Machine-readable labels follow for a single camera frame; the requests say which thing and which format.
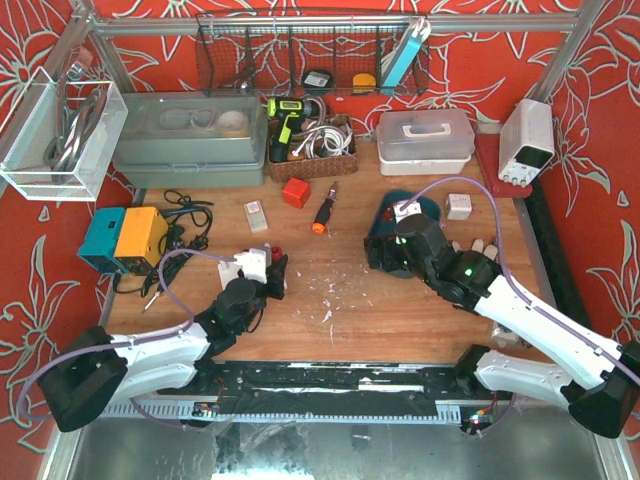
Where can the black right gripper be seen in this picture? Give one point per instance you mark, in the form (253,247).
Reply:
(379,255)

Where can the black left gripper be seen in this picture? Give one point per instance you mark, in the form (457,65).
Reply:
(276,272)

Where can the large red spring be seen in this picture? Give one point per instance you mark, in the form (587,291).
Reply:
(276,249)

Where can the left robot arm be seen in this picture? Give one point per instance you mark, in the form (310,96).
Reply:
(98,369)

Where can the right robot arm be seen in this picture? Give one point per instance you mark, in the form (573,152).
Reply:
(594,378)

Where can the teal plastic tray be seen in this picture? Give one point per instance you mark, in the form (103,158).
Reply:
(379,227)

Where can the orange black screwdriver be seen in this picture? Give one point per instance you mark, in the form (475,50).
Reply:
(324,213)

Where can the white cube power adapter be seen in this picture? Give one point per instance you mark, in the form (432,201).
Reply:
(458,206)

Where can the red cube block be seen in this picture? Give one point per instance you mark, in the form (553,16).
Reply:
(296,192)

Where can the white work glove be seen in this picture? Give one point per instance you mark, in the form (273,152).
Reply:
(489,249)

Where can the wicker basket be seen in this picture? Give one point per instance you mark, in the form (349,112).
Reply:
(321,167)

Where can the white translucent storage box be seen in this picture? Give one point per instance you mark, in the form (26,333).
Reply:
(424,142)

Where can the yellow teal device box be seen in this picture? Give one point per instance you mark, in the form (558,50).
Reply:
(125,240)

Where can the yellow tape measure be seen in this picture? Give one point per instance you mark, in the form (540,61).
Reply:
(363,84)

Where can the grey plastic storage box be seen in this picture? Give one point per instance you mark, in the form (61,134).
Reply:
(189,140)

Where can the white bench power supply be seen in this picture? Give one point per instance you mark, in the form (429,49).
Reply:
(526,143)

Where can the black tape measure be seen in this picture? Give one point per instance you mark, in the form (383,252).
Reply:
(317,82)

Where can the teal white book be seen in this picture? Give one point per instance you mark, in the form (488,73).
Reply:
(395,64)

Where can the clear acrylic bin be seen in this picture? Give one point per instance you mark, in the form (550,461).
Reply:
(61,148)

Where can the white peg base plate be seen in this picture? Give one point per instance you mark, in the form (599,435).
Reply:
(228,271)

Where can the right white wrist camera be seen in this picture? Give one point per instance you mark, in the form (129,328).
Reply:
(402,211)

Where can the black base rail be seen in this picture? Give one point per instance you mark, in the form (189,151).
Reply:
(325,388)

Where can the green black cordless drill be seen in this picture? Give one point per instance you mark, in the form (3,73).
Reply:
(290,114)

